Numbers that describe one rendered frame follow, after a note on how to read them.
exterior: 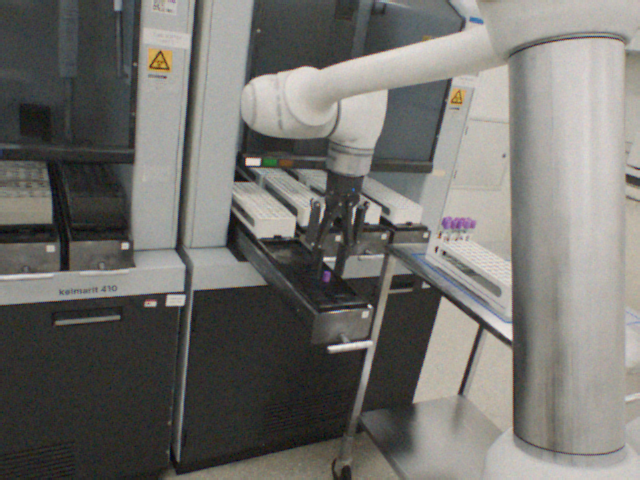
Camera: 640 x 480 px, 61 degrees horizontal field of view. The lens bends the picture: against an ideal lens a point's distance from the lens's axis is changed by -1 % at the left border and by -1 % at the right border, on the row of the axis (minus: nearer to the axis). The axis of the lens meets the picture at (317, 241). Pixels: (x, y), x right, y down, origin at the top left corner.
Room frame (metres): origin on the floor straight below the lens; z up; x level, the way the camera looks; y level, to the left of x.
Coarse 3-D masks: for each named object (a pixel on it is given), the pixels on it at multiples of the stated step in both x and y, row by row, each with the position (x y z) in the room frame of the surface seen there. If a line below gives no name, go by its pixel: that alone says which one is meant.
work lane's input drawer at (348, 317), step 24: (240, 240) 1.28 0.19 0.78; (264, 240) 1.23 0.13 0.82; (288, 240) 1.26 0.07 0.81; (264, 264) 1.14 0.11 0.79; (288, 264) 1.14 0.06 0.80; (288, 288) 1.03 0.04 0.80; (312, 288) 1.04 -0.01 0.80; (336, 288) 1.06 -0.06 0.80; (312, 312) 0.93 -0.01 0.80; (336, 312) 0.95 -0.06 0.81; (360, 312) 0.98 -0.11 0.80; (312, 336) 0.92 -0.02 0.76; (336, 336) 0.95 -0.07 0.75; (360, 336) 0.98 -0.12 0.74
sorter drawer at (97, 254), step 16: (64, 208) 1.24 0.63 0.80; (64, 224) 1.15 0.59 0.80; (80, 240) 1.06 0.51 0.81; (96, 240) 1.08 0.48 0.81; (112, 240) 1.10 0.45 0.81; (128, 240) 1.11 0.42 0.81; (80, 256) 1.06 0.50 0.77; (96, 256) 1.08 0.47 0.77; (112, 256) 1.09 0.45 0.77; (128, 256) 1.11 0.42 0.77; (80, 272) 1.02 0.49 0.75; (96, 272) 1.04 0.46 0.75; (112, 272) 1.05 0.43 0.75
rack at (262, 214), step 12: (240, 192) 1.42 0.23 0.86; (252, 192) 1.44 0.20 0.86; (264, 192) 1.46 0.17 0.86; (240, 204) 1.35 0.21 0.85; (252, 204) 1.34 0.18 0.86; (264, 204) 1.36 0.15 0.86; (276, 204) 1.38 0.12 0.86; (240, 216) 1.34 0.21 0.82; (252, 216) 1.28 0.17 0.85; (264, 216) 1.26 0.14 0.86; (276, 216) 1.28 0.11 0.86; (288, 216) 1.30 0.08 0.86; (252, 228) 1.27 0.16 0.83; (264, 228) 1.24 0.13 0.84; (276, 228) 1.26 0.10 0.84; (288, 228) 1.27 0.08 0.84
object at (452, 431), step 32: (384, 256) 1.33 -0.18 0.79; (416, 256) 1.28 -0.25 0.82; (384, 288) 1.32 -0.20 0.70; (448, 288) 1.12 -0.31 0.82; (480, 320) 1.01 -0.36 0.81; (480, 352) 1.53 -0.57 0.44; (352, 416) 1.32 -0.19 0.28; (384, 416) 1.34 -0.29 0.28; (416, 416) 1.36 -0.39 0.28; (448, 416) 1.39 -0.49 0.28; (480, 416) 1.42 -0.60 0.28; (384, 448) 1.20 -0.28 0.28; (416, 448) 1.22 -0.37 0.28; (448, 448) 1.24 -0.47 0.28; (480, 448) 1.27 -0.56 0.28
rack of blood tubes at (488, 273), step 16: (432, 240) 1.27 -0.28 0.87; (432, 256) 1.26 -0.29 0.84; (448, 256) 1.26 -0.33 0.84; (464, 256) 1.18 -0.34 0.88; (480, 256) 1.20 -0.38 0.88; (496, 256) 1.21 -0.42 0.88; (448, 272) 1.20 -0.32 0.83; (464, 272) 1.21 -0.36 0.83; (480, 272) 1.12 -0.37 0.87; (496, 272) 1.11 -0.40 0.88; (480, 288) 1.10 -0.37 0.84; (496, 288) 1.16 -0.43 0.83; (496, 304) 1.06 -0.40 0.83
